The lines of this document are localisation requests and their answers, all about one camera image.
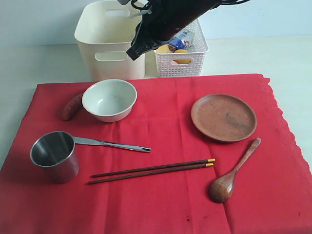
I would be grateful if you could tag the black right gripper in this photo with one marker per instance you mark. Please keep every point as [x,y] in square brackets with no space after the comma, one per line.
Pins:
[162,19]

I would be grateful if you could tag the yellow cheese wedge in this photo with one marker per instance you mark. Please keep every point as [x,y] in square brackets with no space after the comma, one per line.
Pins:
[164,49]

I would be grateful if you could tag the blue white milk carton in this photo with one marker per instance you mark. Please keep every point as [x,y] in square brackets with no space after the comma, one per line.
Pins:
[183,40]

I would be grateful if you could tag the yellow lemon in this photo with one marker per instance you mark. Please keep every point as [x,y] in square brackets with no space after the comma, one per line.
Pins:
[182,61]

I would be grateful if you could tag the cream plastic bin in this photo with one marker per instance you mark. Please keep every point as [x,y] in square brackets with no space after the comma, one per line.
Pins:
[104,33]

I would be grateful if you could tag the white perforated plastic basket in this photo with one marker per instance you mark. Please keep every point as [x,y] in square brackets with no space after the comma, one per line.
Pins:
[197,53]

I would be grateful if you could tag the white enamel bowl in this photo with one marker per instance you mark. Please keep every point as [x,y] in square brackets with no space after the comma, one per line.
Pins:
[110,100]

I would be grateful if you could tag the red sausage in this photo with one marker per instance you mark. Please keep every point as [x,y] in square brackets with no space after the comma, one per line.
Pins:
[72,107]

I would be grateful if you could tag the steel table knife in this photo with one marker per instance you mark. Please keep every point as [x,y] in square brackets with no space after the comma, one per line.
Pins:
[88,141]

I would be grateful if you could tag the brown wooden plate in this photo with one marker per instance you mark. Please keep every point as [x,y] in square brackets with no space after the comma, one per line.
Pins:
[223,117]

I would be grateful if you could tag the red tablecloth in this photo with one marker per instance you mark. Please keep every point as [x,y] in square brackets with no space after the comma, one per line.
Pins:
[272,192]

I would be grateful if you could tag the lower brown wooden chopstick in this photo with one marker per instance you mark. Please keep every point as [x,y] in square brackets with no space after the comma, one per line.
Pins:
[161,171]

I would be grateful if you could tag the brown wooden chopstick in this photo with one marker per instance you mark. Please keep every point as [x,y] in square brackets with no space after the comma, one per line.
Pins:
[210,160]
[161,171]

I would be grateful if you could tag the stainless steel cup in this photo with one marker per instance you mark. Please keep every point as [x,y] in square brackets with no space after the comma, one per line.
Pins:
[55,153]

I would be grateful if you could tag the upper brown wooden chopstick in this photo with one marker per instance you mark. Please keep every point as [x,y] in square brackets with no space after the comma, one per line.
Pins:
[210,160]

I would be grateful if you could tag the brown wooden spoon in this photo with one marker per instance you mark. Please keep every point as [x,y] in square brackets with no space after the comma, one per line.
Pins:
[221,189]

